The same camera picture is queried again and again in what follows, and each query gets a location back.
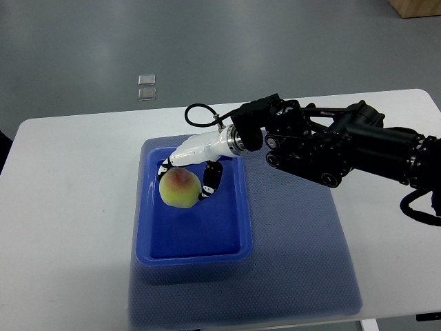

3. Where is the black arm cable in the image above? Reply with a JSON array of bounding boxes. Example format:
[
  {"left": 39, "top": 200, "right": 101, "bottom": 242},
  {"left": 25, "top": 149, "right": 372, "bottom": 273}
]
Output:
[{"left": 184, "top": 103, "right": 238, "bottom": 135}]

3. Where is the dark object at left edge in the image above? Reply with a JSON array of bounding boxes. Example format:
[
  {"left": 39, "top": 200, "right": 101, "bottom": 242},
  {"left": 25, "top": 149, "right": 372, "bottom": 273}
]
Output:
[{"left": 0, "top": 132, "right": 13, "bottom": 172}]

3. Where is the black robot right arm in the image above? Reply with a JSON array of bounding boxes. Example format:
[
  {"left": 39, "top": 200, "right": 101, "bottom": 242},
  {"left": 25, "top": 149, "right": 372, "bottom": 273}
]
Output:
[{"left": 231, "top": 94, "right": 440, "bottom": 226}]

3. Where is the upper metal floor plate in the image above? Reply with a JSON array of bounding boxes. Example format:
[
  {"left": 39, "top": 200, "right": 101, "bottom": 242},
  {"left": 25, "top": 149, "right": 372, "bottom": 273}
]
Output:
[{"left": 138, "top": 74, "right": 156, "bottom": 86}]

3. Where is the white table leg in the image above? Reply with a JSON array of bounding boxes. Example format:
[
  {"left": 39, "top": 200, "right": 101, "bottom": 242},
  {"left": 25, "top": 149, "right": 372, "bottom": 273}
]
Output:
[{"left": 360, "top": 319, "right": 380, "bottom": 331}]

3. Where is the metal floor plate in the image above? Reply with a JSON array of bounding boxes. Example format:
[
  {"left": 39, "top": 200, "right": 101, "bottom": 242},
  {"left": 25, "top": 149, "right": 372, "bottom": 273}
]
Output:
[
  {"left": 138, "top": 87, "right": 156, "bottom": 101},
  {"left": 138, "top": 74, "right": 156, "bottom": 86}
]

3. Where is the blue plastic tray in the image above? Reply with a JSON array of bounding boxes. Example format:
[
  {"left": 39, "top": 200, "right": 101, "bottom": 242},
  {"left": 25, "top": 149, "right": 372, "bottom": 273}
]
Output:
[{"left": 134, "top": 140, "right": 253, "bottom": 267}]

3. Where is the black bracket under table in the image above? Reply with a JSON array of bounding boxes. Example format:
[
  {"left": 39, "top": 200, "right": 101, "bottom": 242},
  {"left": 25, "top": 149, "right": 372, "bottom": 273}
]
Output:
[{"left": 416, "top": 312, "right": 441, "bottom": 322}]

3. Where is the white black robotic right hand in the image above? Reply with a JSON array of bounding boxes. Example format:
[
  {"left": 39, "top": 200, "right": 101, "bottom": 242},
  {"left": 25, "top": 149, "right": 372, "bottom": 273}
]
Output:
[{"left": 157, "top": 125, "right": 247, "bottom": 201}]

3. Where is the cardboard box corner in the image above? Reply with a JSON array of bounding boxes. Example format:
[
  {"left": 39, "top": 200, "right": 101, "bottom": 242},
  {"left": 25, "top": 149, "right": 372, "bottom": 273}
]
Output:
[{"left": 388, "top": 0, "right": 440, "bottom": 19}]

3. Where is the lower metal floor plate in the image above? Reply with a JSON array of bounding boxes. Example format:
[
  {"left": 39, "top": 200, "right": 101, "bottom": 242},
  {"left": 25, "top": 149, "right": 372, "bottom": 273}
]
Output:
[{"left": 138, "top": 87, "right": 156, "bottom": 101}]

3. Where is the green red peach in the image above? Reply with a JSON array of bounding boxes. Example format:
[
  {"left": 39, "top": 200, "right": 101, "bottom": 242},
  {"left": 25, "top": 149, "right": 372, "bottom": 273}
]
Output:
[{"left": 159, "top": 168, "right": 202, "bottom": 209}]

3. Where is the blue-grey mesh mat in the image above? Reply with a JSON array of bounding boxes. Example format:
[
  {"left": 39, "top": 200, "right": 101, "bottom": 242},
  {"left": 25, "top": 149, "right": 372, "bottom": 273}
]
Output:
[{"left": 128, "top": 149, "right": 362, "bottom": 330}]

